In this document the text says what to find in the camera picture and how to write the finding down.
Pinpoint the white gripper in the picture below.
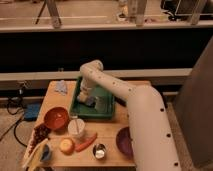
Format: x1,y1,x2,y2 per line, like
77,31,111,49
77,79,94,103

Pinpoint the green plastic tray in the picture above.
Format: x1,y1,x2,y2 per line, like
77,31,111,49
70,77,115,120

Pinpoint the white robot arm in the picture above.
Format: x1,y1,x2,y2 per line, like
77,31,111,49
80,60,182,171

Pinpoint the light blue cloth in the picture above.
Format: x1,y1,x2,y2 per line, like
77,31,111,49
55,80,67,95

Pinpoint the white cup with stick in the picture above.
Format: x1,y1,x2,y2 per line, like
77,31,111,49
68,117,85,138

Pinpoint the orange bowl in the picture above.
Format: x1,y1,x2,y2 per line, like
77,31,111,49
44,107,69,131

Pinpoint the blue box on floor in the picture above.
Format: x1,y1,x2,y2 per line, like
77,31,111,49
24,103,41,121

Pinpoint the orange carrot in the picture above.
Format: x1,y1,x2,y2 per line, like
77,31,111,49
75,133,97,152

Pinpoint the yellow round fruit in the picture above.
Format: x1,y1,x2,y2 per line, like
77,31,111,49
59,138,74,155

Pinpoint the red grapes bunch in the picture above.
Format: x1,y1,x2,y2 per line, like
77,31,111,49
29,124,51,153

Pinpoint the small metal cup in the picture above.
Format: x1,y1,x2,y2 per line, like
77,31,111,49
93,144,106,160

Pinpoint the purple bowl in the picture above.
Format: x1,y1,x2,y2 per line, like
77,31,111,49
116,127,133,158

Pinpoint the metal tripod leg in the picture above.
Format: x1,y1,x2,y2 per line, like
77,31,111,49
35,0,62,29

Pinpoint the blue small bowl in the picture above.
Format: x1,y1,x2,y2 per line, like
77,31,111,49
40,145,52,162

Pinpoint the yellow banana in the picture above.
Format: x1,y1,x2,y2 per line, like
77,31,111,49
21,138,50,169

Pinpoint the grey chair back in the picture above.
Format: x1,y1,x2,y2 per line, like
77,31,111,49
173,36,213,169

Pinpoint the black cable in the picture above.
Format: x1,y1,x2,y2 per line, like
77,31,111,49
0,96,28,148

